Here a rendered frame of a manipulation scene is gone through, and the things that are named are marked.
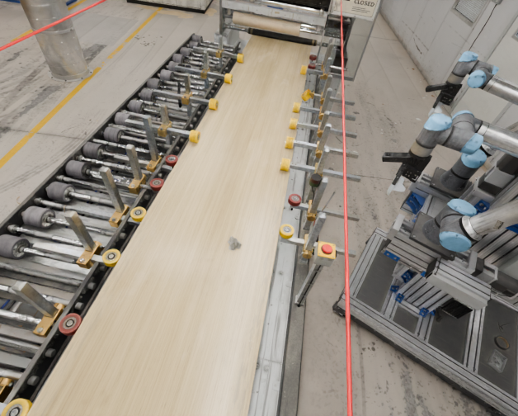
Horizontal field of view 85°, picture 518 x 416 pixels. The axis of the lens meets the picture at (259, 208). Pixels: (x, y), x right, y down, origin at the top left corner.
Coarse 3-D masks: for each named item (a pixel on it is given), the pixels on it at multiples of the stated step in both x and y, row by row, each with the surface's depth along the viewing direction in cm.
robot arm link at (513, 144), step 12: (456, 120) 108; (468, 120) 106; (480, 120) 107; (480, 132) 106; (492, 132) 105; (504, 132) 104; (492, 144) 107; (504, 144) 105; (516, 144) 104; (516, 156) 107
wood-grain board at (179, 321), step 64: (256, 64) 291; (256, 128) 218; (192, 192) 168; (256, 192) 174; (128, 256) 137; (192, 256) 141; (256, 256) 145; (128, 320) 118; (192, 320) 121; (256, 320) 124; (64, 384) 102; (128, 384) 104; (192, 384) 106
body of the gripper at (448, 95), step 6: (450, 84) 160; (462, 84) 161; (444, 90) 165; (450, 90) 163; (456, 90) 161; (438, 96) 166; (444, 96) 165; (450, 96) 163; (444, 102) 168; (450, 102) 165
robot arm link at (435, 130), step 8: (432, 120) 101; (440, 120) 99; (448, 120) 100; (424, 128) 104; (432, 128) 101; (440, 128) 100; (448, 128) 100; (424, 136) 105; (432, 136) 103; (440, 136) 102; (424, 144) 106; (432, 144) 105; (440, 144) 104
